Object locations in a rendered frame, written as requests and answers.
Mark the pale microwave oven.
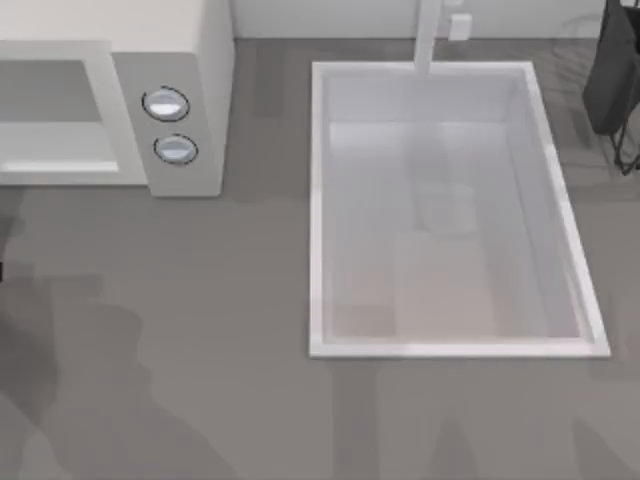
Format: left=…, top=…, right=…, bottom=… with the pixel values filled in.
left=0, top=0, right=236, bottom=200

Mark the white tap lever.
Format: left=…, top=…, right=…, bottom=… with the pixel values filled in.
left=448, top=13, right=473, bottom=42

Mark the tall white tap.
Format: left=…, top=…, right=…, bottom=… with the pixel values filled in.
left=412, top=0, right=445, bottom=76

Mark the round silver microwave knob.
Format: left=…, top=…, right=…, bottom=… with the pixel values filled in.
left=152, top=133, right=200, bottom=166
left=141, top=85, right=191, bottom=123

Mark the white sink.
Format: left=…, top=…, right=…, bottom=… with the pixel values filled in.
left=307, top=60, right=613, bottom=360

